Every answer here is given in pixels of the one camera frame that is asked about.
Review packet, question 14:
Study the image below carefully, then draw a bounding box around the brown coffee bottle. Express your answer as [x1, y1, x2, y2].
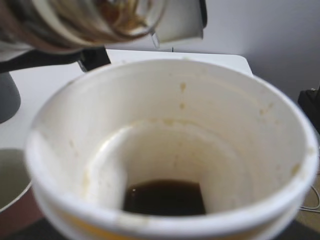
[0, 0, 167, 54]

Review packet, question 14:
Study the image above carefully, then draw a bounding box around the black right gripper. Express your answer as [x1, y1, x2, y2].
[0, 47, 110, 73]

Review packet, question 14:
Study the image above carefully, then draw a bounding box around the yellow paper cup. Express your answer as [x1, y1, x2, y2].
[25, 59, 319, 240]

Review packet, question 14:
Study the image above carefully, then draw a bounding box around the dark grey ceramic mug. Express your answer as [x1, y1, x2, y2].
[0, 72, 21, 123]

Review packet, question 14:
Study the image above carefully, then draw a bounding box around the dark red ceramic mug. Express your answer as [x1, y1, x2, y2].
[0, 149, 43, 232]

